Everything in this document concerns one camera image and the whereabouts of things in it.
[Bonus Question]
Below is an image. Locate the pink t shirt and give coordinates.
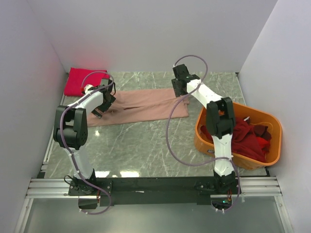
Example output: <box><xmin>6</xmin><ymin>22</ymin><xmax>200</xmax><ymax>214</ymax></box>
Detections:
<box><xmin>87</xmin><ymin>88</ymin><xmax>181</xmax><ymax>127</ymax></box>

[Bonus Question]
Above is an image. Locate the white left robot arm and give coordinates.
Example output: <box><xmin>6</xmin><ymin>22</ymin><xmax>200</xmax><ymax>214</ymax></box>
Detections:
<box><xmin>53</xmin><ymin>78</ymin><xmax>115</xmax><ymax>196</ymax></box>

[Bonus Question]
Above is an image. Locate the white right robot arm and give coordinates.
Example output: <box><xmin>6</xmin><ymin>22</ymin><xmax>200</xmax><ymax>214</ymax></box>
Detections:
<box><xmin>172</xmin><ymin>64</ymin><xmax>237</xmax><ymax>194</ymax></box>

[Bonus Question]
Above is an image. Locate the folded magenta t shirt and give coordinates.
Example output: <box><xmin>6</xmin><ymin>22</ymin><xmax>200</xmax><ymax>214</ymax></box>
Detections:
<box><xmin>64</xmin><ymin>67</ymin><xmax>109</xmax><ymax>97</ymax></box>

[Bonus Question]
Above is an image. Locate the orange plastic bin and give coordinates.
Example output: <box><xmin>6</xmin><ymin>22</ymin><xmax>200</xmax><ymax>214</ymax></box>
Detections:
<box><xmin>193</xmin><ymin>101</ymin><xmax>282</xmax><ymax>170</ymax></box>

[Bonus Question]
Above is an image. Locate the dark red t shirt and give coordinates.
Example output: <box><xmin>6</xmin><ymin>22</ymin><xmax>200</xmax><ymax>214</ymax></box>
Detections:
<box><xmin>199</xmin><ymin>116</ymin><xmax>272</xmax><ymax>164</ymax></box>

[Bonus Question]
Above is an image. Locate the bright red t shirt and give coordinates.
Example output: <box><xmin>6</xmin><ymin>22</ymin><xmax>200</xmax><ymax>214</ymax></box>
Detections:
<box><xmin>256</xmin><ymin>137</ymin><xmax>270</xmax><ymax>154</ymax></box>

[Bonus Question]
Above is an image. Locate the black base beam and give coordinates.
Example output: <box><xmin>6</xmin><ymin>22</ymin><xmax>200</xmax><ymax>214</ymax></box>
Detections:
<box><xmin>68</xmin><ymin>176</ymin><xmax>240</xmax><ymax>209</ymax></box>

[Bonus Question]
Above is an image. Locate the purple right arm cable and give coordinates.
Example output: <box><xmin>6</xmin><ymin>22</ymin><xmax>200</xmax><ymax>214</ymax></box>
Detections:
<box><xmin>165</xmin><ymin>55</ymin><xmax>242</xmax><ymax>212</ymax></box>

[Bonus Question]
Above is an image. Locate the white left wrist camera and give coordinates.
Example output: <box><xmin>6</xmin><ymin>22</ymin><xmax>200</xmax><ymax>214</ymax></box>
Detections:
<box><xmin>81</xmin><ymin>84</ymin><xmax>96</xmax><ymax>95</ymax></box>

